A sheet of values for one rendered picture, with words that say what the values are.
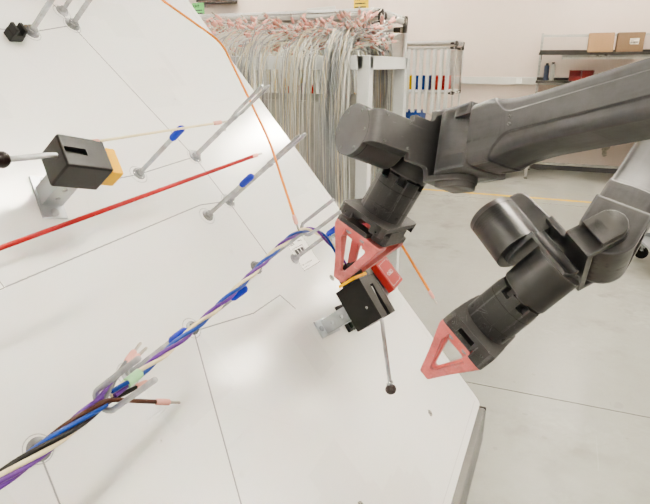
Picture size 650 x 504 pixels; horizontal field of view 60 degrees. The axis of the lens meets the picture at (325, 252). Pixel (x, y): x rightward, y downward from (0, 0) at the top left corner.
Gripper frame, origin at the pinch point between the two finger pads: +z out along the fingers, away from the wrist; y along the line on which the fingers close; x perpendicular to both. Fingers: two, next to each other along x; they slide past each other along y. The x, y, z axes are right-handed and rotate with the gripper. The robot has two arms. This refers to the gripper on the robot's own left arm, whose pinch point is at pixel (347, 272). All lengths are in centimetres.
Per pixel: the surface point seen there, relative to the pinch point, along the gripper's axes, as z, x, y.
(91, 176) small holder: -5.3, -15.0, 29.8
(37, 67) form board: -7.4, -34.2, 23.7
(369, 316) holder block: 2.0, 6.0, 2.2
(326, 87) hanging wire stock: -11, -43, -50
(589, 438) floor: 69, 65, -174
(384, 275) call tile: 3.6, 0.1, -16.2
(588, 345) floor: 60, 51, -259
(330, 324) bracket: 6.9, 1.9, 1.0
